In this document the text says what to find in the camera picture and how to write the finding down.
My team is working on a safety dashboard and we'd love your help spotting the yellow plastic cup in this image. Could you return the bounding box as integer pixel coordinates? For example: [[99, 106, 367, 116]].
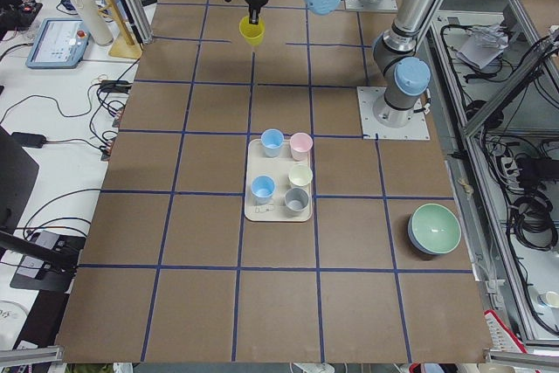
[[238, 16, 266, 47]]

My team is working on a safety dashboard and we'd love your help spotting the blue cup far corner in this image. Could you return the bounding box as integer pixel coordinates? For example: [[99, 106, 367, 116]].
[[260, 128, 284, 158]]

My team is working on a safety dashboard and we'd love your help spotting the pink cup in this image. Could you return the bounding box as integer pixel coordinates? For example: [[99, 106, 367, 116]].
[[289, 132, 314, 161]]

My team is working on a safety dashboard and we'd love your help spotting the pale green cup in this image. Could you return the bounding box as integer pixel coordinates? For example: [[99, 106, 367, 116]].
[[288, 163, 314, 189]]

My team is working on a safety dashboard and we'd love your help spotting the blue cup near centre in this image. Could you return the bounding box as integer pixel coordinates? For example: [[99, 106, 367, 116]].
[[251, 175, 276, 205]]

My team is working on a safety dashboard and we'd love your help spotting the grey cup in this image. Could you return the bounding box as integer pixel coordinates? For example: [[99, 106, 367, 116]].
[[284, 187, 310, 217]]

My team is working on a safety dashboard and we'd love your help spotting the wooden mug tree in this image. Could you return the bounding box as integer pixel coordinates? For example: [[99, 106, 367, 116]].
[[100, 0, 142, 59]]

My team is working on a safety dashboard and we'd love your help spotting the white thermos bottle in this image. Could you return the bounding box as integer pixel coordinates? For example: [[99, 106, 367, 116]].
[[70, 0, 114, 46]]

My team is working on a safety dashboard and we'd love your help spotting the cream plastic tray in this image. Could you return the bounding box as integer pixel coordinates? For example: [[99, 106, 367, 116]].
[[244, 139, 313, 222]]

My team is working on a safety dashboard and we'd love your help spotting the blue teach pendant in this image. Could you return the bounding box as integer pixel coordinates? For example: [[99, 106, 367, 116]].
[[25, 18, 90, 69]]

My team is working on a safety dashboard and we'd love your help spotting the black power adapter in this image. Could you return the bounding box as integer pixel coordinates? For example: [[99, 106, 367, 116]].
[[10, 132, 47, 149]]

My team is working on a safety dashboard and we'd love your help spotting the green blue bowl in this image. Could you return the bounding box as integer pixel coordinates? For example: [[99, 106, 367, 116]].
[[407, 203, 462, 255]]

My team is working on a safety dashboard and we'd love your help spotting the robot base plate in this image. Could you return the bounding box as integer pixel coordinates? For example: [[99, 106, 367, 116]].
[[356, 86, 430, 141]]

